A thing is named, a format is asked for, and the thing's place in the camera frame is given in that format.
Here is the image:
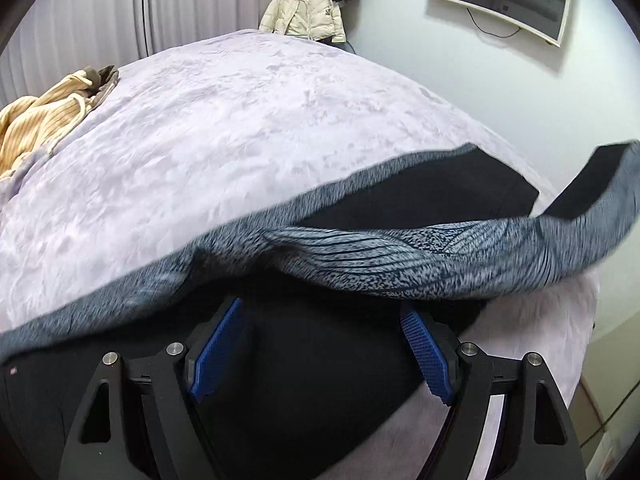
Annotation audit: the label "black pants with grey waistband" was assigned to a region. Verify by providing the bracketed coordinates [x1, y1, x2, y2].
[1, 142, 639, 479]

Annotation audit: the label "lavender plush bed blanket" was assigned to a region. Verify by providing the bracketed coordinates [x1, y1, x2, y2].
[0, 28, 601, 480]

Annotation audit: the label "yellow striped garment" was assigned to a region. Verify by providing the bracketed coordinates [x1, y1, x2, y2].
[1, 67, 104, 180]

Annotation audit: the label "brown grey garment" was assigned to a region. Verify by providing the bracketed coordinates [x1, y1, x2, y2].
[85, 64, 119, 108]

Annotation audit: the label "grey curtain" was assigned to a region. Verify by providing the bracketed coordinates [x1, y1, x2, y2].
[1, 0, 270, 104]

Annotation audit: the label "cream puffer jacket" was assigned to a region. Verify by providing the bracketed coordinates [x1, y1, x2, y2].
[258, 0, 347, 44]

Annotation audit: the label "television power cable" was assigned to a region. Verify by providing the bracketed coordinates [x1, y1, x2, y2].
[465, 5, 523, 40]

